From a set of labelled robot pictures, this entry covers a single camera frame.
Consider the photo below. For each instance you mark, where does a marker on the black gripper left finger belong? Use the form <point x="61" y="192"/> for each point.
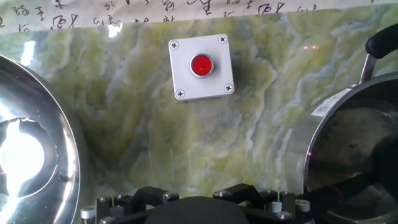
<point x="130" y="202"/>

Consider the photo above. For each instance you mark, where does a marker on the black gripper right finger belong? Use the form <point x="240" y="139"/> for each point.
<point x="267" y="202"/>

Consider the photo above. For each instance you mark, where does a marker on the stainless steel bowl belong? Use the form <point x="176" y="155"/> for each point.
<point x="62" y="140"/>

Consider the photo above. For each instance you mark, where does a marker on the green marble pattern mat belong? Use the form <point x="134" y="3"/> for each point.
<point x="140" y="140"/>

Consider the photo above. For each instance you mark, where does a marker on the red push button box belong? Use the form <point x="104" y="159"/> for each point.
<point x="186" y="77"/>

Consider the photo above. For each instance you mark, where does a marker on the beige calligraphy cloth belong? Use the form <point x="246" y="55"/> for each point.
<point x="93" y="11"/>

